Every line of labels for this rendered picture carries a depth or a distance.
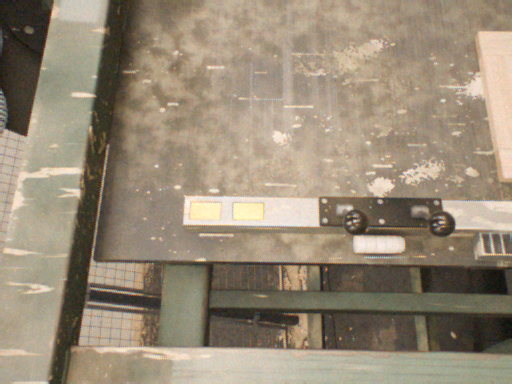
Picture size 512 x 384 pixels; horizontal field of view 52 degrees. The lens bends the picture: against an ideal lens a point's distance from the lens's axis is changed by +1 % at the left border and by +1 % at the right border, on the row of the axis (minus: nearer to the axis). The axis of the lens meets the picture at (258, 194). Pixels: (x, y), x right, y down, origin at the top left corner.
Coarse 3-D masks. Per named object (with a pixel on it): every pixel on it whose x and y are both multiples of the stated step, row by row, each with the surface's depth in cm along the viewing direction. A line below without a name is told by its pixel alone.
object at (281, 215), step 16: (224, 208) 85; (272, 208) 85; (288, 208) 85; (304, 208) 85; (448, 208) 85; (464, 208) 85; (480, 208) 85; (496, 208) 85; (192, 224) 84; (208, 224) 84; (224, 224) 84; (240, 224) 84; (256, 224) 84; (272, 224) 84; (288, 224) 84; (304, 224) 84; (464, 224) 84; (480, 224) 84; (496, 224) 84
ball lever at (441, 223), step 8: (416, 208) 83; (424, 208) 83; (416, 216) 83; (424, 216) 79; (432, 216) 73; (440, 216) 72; (448, 216) 72; (432, 224) 73; (440, 224) 72; (448, 224) 72; (432, 232) 73; (440, 232) 72; (448, 232) 72
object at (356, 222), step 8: (336, 208) 83; (344, 208) 83; (352, 208) 83; (344, 216) 73; (352, 216) 72; (360, 216) 72; (344, 224) 73; (352, 224) 72; (360, 224) 72; (368, 224) 72; (352, 232) 72; (360, 232) 72
